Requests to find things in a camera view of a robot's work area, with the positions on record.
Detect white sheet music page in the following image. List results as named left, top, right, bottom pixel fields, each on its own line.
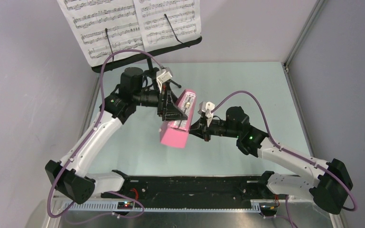
left=58, top=0, right=144, bottom=67
left=133, top=0, right=202, bottom=52

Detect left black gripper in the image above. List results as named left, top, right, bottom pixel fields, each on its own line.
left=133, top=80, right=187, bottom=122

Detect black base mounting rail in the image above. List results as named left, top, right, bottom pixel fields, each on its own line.
left=118, top=176, right=286, bottom=210

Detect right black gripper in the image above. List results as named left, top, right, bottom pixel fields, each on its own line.
left=185, top=114, right=240, bottom=142

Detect black perforated music stand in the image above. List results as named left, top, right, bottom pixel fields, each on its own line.
left=91, top=36, right=202, bottom=77

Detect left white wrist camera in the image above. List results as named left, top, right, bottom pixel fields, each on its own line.
left=155, top=67, right=173, bottom=93

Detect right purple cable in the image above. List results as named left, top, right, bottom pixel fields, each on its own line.
left=211, top=90, right=358, bottom=212

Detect purple cable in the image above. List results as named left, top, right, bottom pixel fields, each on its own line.
left=46, top=49, right=164, bottom=219
left=211, top=90, right=358, bottom=212

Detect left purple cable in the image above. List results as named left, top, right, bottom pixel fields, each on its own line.
left=46, top=49, right=164, bottom=219

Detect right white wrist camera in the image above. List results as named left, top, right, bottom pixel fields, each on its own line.
left=198, top=101, right=215, bottom=127

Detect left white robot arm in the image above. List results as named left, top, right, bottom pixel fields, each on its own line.
left=45, top=67, right=188, bottom=204

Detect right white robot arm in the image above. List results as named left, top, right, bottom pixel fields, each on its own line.
left=189, top=106, right=353, bottom=215

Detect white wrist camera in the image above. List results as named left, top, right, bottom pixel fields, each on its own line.
left=155, top=67, right=173, bottom=93
left=198, top=101, right=215, bottom=127

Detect pink metronome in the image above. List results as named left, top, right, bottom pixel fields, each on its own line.
left=159, top=89, right=197, bottom=149

